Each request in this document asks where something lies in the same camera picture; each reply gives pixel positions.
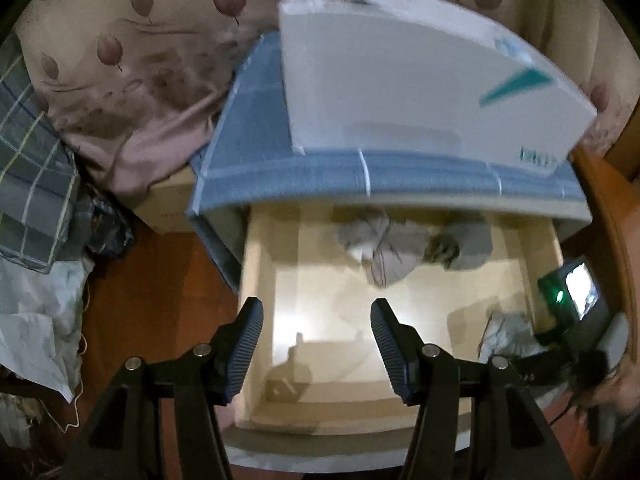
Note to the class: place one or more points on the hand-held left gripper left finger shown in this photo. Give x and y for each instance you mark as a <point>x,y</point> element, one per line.
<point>245,345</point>

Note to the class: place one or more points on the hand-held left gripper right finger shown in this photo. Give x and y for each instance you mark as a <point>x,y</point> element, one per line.
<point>390,350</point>

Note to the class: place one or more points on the pale blue-grey underwear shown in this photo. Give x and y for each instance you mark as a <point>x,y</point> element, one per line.
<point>510,335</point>

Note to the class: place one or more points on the wooden drawer with grey front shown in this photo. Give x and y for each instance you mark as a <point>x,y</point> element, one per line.
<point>325,310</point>

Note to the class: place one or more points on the grey dark-patterned underwear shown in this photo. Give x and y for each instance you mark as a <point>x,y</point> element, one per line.
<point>462,245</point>

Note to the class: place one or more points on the white cardboard box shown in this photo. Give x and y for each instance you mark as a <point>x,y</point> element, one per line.
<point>400,85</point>

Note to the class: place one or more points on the person's right hand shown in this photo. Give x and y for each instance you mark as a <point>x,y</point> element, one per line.
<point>625,390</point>

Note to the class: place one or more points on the brown cardboard carton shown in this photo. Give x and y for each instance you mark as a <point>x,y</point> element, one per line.
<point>170,205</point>

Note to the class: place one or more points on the blue checked cloth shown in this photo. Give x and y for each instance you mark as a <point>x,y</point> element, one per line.
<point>260,170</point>

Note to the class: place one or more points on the dark printed plastic bag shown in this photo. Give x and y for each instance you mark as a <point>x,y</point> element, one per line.
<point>105,232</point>

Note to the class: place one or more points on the white crumpled cloth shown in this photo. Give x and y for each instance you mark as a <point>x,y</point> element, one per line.
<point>35,320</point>

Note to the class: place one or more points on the pale floral cloth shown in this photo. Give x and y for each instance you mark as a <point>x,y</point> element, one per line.
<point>15,422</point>

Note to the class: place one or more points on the grey plaid cloth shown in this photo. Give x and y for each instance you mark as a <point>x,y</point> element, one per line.
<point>30,185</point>

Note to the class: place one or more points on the orange wooden bed frame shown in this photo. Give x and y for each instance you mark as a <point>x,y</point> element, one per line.
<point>615,220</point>

